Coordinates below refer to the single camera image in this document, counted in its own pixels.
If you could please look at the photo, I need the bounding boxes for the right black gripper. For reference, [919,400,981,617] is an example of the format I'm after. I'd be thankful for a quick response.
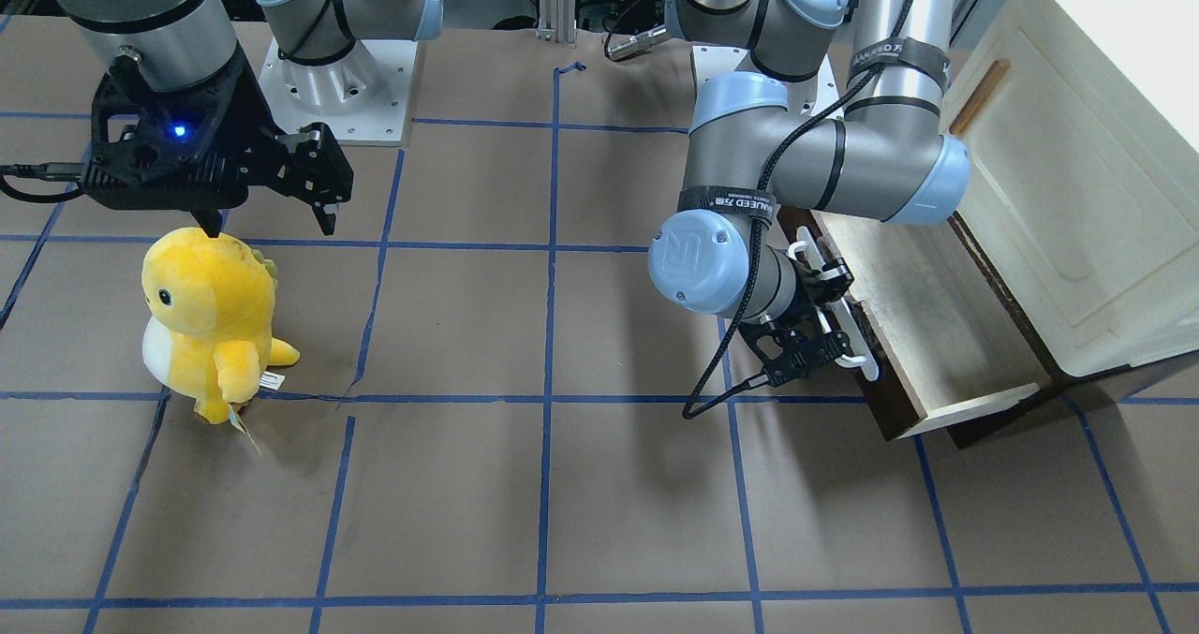
[79,46,354,240]

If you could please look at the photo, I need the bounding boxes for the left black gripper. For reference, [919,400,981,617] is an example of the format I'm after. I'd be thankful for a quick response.
[739,258,852,390]

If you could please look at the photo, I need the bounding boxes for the white drawer handle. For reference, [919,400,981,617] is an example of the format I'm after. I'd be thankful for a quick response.
[785,227,881,382]

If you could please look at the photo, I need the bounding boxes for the dark wooden drawer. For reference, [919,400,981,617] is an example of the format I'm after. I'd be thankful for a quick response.
[778,206,1052,439]

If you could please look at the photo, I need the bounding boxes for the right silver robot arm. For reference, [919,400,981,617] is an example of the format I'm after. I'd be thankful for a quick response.
[4,0,444,237]

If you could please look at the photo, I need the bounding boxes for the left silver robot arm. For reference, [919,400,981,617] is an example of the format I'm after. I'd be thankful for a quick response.
[647,0,970,332]

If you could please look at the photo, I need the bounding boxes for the yellow plush dinosaur toy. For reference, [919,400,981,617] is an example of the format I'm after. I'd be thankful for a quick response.
[141,227,300,431]

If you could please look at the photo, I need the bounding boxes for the cream plastic storage box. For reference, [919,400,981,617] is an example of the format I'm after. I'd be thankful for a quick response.
[942,0,1198,376]

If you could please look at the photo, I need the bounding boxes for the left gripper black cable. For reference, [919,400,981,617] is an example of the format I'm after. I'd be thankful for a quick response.
[682,0,924,421]

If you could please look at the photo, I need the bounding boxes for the aluminium frame post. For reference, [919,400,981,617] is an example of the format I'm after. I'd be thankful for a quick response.
[536,0,578,48]

